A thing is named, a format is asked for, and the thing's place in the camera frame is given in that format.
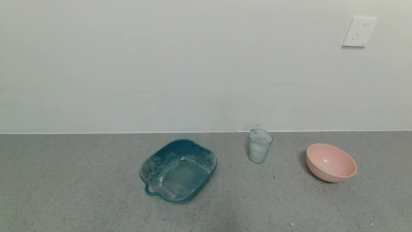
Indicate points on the clear ribbed plastic cup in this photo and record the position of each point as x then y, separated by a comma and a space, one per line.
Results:
259, 151

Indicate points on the teal plastic tray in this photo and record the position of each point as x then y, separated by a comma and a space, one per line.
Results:
190, 151

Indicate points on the beige powder heap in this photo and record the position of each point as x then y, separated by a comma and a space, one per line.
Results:
327, 168

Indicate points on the pink bowl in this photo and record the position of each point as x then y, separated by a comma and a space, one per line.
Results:
334, 161

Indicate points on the white wall socket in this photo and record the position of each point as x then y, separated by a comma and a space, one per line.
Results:
359, 32

